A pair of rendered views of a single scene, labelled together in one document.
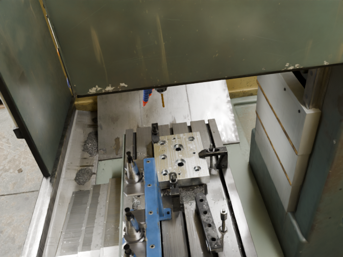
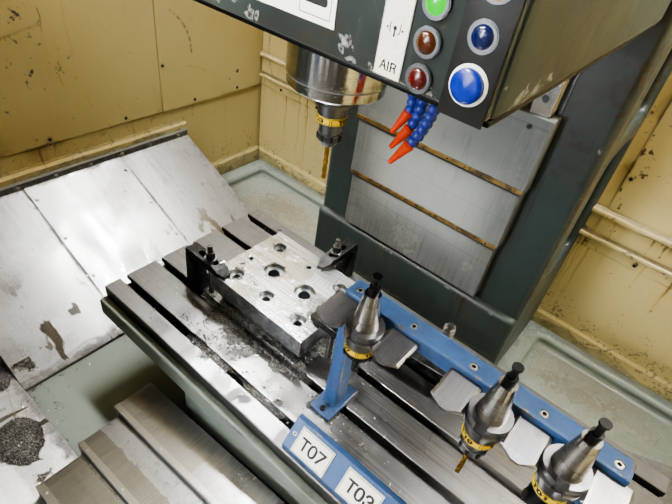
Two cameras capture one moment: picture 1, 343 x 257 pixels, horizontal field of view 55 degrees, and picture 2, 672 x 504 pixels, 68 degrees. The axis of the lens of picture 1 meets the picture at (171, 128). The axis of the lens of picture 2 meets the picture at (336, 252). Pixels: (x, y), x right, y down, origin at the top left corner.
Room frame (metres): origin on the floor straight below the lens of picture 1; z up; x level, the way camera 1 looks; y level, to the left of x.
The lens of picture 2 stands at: (0.52, 0.63, 1.80)
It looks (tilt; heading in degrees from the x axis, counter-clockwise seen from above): 40 degrees down; 304
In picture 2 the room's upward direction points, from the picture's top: 10 degrees clockwise
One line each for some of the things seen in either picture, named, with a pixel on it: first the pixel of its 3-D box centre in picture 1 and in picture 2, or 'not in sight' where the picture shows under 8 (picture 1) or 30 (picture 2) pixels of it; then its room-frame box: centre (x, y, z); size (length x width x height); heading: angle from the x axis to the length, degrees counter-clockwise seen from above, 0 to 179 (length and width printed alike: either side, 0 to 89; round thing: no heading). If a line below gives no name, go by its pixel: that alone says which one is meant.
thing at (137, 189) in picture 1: (134, 189); (392, 349); (0.71, 0.15, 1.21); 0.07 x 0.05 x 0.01; 91
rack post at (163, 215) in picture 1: (155, 193); (344, 354); (0.82, 0.09, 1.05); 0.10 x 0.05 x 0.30; 91
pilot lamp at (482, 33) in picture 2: not in sight; (482, 37); (0.69, 0.22, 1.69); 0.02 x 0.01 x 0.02; 1
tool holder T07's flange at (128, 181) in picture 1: (134, 177); (364, 329); (0.77, 0.15, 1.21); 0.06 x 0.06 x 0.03
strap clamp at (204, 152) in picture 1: (212, 156); (336, 261); (1.06, -0.17, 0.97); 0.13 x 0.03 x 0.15; 91
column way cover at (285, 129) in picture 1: (277, 128); (428, 178); (0.99, -0.43, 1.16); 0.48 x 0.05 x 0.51; 1
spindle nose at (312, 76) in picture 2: not in sight; (341, 46); (0.99, 0.02, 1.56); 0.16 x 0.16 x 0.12
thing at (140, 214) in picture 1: (134, 217); (454, 393); (0.60, 0.14, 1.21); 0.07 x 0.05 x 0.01; 91
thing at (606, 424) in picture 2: (127, 250); (599, 431); (0.44, 0.14, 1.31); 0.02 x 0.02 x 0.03
